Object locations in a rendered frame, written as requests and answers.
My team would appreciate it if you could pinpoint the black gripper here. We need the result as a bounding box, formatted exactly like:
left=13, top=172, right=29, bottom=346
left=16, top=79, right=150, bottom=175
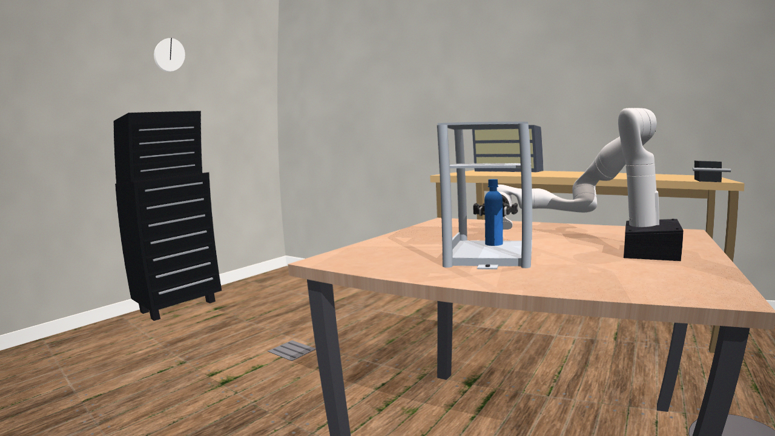
left=473, top=195, right=518, bottom=217

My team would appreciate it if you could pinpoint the grey metal shelving unit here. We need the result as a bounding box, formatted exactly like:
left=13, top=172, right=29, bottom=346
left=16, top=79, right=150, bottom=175
left=437, top=122, right=532, bottom=269

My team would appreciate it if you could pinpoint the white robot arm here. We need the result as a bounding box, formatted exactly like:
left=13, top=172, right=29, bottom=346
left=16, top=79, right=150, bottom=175
left=532, top=108, right=659, bottom=227

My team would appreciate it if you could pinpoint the blue bottle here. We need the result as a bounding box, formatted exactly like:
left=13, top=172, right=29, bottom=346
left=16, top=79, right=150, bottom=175
left=484, top=179, right=503, bottom=246

